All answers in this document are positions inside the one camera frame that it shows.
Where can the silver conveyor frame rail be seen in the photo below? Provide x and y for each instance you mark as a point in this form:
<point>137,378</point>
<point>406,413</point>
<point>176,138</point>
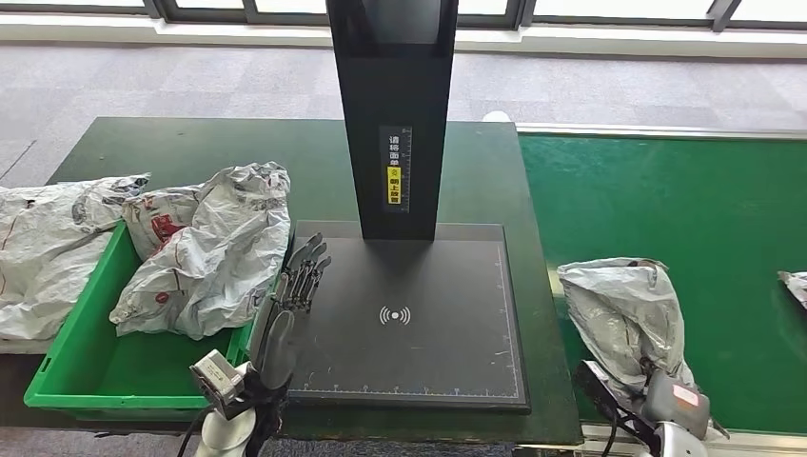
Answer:
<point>555,449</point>
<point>662,132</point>

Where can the white parcel bag black print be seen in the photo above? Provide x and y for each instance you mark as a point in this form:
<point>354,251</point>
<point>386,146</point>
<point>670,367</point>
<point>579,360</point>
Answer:
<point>797,287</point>

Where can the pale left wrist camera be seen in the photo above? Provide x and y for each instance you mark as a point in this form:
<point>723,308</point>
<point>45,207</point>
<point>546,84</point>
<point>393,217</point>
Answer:
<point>217,378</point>

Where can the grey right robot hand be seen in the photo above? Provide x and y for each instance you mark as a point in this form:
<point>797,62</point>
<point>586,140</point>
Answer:
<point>678,403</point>

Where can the grey crumpled parcel bag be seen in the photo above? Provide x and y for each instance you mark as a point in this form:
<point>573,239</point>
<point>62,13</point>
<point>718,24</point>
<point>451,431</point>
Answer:
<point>44,252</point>

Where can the green conveyor belt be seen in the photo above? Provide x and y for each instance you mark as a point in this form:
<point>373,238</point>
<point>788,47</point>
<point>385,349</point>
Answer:
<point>662,208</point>

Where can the grey parcel bag red print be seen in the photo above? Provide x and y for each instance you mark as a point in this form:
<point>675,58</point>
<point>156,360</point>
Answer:
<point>214,265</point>

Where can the white round conveyor knob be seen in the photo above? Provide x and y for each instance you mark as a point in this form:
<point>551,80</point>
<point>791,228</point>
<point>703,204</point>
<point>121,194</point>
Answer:
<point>496,117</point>

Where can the green plastic crate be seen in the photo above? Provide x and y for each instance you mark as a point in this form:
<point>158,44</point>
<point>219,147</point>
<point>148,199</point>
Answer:
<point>94,372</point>

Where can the white window sill ledge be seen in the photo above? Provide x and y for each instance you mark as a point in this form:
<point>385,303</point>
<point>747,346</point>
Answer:
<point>567,38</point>

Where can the black inbound scanner machine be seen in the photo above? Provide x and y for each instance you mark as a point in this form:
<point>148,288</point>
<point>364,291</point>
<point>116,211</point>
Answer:
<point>410,359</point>

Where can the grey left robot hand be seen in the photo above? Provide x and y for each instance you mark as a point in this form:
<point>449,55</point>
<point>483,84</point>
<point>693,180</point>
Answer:
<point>277,347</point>

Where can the dark green table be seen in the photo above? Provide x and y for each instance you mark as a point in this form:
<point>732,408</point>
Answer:
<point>252,151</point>

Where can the dark window frame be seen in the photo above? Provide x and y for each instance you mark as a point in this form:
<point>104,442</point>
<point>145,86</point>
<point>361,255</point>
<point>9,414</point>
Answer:
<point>252,9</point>

